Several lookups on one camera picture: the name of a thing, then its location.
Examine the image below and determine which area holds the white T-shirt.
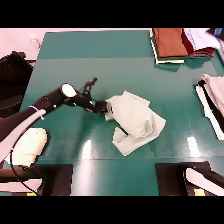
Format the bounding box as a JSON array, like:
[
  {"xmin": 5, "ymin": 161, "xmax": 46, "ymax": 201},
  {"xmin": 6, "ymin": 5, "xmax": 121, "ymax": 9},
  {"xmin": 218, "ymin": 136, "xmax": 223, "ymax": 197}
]
[{"xmin": 104, "ymin": 90, "xmax": 167, "ymax": 157}]

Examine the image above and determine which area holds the brown garment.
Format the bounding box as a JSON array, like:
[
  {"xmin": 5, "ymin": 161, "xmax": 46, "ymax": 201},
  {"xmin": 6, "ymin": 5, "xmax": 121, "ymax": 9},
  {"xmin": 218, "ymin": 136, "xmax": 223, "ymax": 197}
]
[{"xmin": 152, "ymin": 28, "xmax": 189, "ymax": 62}]

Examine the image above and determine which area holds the white garment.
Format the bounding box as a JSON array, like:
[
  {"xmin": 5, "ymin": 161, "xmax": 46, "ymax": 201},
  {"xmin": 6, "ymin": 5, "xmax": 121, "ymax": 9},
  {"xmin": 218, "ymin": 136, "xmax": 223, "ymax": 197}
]
[
  {"xmin": 183, "ymin": 28, "xmax": 222, "ymax": 52},
  {"xmin": 194, "ymin": 84, "xmax": 224, "ymax": 141}
]

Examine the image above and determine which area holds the black cable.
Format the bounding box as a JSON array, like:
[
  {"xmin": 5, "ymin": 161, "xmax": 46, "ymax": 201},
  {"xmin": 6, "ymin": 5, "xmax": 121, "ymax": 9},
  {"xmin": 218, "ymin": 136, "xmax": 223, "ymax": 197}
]
[{"xmin": 9, "ymin": 149, "xmax": 38, "ymax": 196}]

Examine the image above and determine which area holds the black garment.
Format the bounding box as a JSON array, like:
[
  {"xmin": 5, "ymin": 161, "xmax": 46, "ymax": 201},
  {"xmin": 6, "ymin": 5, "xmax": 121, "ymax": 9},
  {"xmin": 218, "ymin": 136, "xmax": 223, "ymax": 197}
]
[{"xmin": 197, "ymin": 79, "xmax": 224, "ymax": 133}]

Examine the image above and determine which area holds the red garment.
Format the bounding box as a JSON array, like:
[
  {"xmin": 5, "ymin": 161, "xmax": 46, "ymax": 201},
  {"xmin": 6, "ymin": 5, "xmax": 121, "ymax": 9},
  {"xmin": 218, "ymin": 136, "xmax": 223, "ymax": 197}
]
[{"xmin": 181, "ymin": 28, "xmax": 217, "ymax": 60}]

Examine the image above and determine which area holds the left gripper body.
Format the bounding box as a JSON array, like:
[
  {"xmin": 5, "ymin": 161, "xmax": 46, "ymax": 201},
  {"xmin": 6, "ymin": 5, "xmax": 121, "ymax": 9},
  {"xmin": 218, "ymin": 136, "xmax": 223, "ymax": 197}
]
[{"xmin": 90, "ymin": 100, "xmax": 110, "ymax": 115}]

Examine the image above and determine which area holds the pale grey garment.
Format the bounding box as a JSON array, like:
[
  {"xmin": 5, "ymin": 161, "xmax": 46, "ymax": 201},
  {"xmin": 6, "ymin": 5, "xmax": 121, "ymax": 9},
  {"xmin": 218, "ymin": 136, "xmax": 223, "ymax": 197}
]
[{"xmin": 201, "ymin": 73, "xmax": 224, "ymax": 118}]

